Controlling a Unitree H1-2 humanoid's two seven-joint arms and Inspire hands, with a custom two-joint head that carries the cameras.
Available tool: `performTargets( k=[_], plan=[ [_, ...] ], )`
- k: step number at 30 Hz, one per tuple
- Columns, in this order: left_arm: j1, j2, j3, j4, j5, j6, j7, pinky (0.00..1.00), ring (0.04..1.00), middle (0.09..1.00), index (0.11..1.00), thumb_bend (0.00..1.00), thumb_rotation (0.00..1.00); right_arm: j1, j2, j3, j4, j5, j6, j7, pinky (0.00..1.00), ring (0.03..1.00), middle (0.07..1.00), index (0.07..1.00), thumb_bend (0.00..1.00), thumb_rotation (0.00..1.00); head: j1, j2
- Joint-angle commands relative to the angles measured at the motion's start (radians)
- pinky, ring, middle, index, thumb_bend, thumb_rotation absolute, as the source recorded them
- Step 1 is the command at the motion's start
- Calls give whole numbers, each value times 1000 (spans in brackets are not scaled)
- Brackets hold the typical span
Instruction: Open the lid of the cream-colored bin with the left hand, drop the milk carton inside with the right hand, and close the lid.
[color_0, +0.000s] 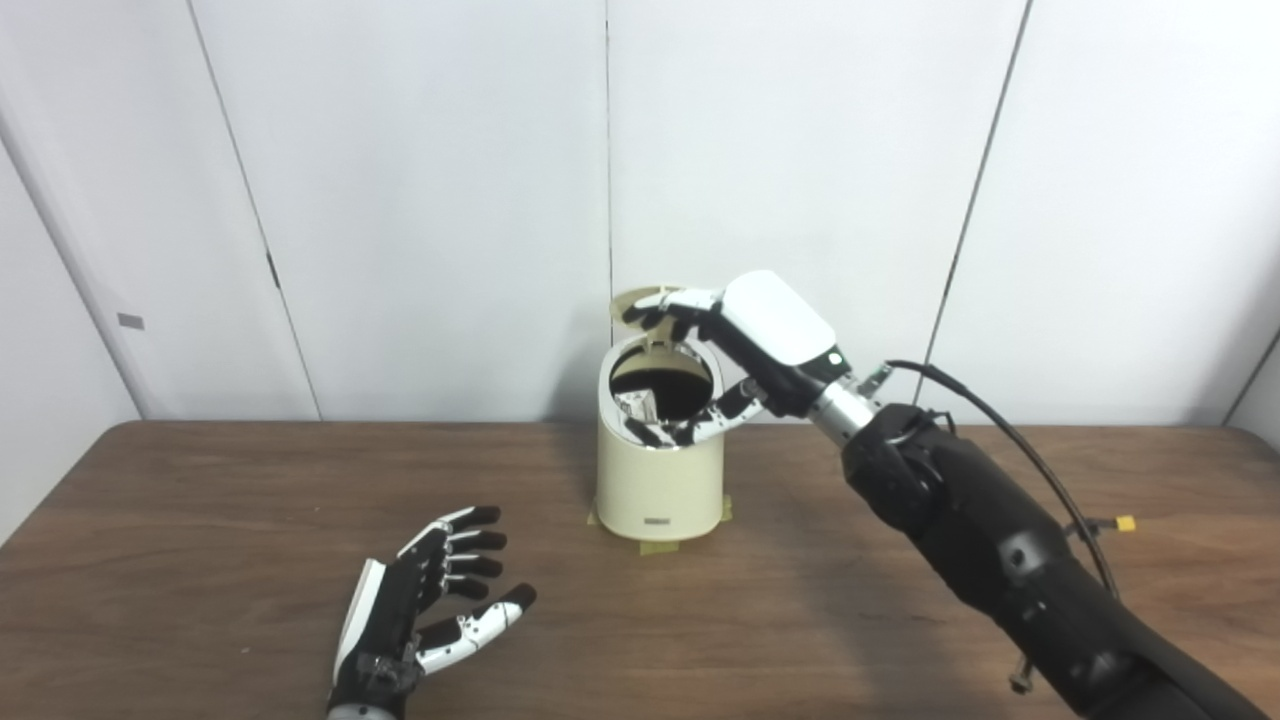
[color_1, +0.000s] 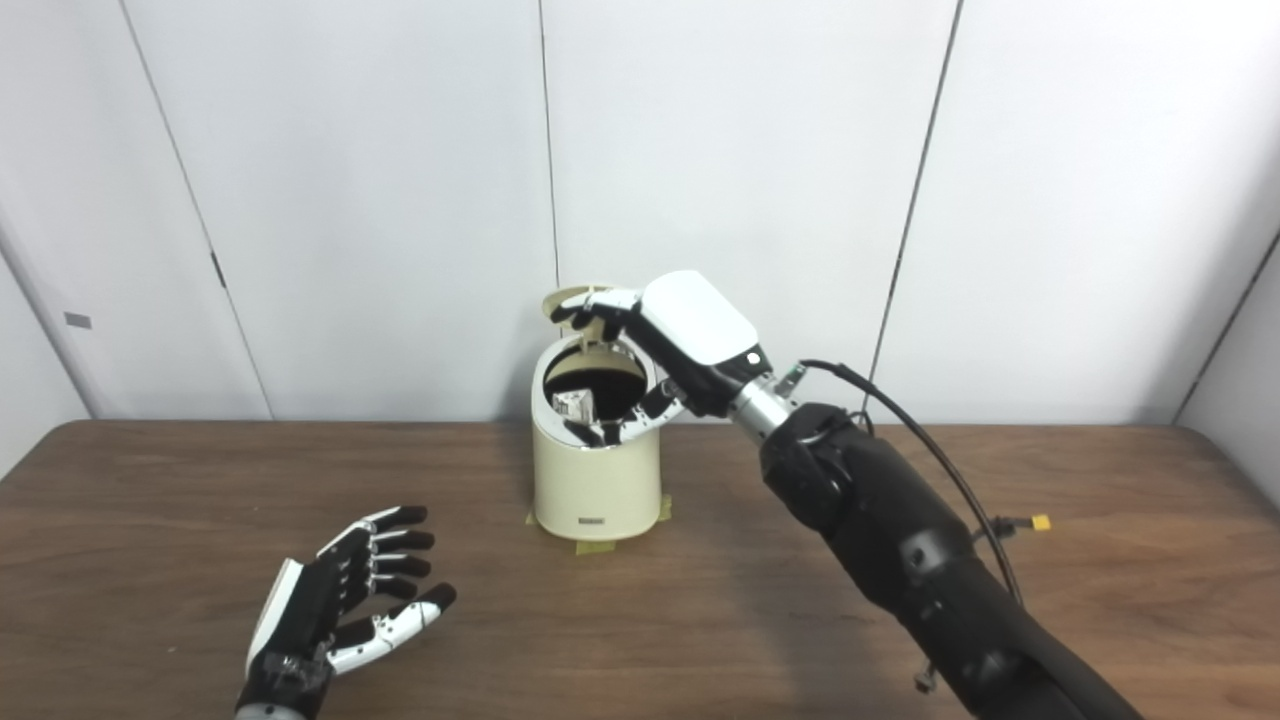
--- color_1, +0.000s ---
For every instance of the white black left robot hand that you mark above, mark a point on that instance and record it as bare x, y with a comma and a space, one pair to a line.
300, 610

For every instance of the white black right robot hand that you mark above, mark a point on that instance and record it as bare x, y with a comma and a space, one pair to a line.
700, 325

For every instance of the cream round bin lid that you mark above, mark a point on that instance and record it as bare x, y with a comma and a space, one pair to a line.
565, 298

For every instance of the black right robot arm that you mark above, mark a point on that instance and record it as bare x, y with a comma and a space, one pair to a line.
900, 540

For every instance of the cream-colored cylindrical bin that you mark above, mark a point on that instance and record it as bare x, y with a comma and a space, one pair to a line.
595, 490

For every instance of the black panel hinge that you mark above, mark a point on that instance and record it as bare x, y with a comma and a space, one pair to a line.
217, 270

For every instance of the small grey wall plate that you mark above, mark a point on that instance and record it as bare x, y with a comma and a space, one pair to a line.
78, 321

